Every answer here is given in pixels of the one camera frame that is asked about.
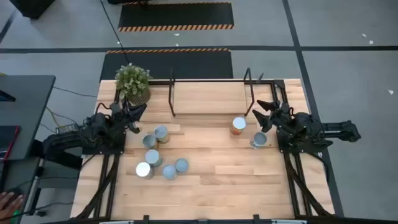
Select black monitor edge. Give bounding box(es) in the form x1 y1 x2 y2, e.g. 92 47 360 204
0 89 17 103

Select black floor mat striped edges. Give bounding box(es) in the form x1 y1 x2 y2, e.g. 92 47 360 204
117 1 235 33

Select black floor mat striped edge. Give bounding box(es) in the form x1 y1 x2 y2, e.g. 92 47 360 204
99 48 234 82

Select black power adapter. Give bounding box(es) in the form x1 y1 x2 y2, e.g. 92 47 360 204
55 123 79 135

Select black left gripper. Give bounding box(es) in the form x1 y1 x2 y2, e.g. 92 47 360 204
109 101 148 135

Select red-edged black tablet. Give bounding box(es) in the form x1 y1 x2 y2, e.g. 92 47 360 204
0 124 21 161

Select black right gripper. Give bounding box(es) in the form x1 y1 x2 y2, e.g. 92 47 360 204
252 100 295 133

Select tin can blue label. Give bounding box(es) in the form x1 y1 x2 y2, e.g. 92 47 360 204
174 157 190 174
142 134 160 151
161 164 178 181

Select black stand bar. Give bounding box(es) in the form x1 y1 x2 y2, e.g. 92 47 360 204
30 148 83 170

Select black box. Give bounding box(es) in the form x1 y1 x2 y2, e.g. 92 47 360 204
9 0 56 20

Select black computer mouse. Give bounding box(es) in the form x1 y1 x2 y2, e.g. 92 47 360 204
5 186 25 197

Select tin can orange label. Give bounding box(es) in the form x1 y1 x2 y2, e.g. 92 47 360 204
229 116 248 136

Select person's hand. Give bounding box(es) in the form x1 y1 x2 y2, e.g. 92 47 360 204
0 191 25 224

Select light blue object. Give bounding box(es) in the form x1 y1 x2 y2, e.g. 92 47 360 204
154 124 170 144

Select green potted plant wicker pot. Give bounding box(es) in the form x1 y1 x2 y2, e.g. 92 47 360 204
114 63 153 106

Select tin can purple label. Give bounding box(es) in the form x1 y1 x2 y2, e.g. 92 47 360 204
249 131 268 149

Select dark grey desk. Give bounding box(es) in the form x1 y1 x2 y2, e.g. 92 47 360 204
0 74 57 161

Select tin can silver lid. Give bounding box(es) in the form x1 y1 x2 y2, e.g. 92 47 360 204
135 161 155 180

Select yellow cable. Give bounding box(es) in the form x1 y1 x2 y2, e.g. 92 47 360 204
45 106 68 130

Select grey floor cable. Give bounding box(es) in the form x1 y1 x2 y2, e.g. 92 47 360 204
52 86 98 98

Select black floor cable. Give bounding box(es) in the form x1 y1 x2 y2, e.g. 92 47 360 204
99 0 131 65

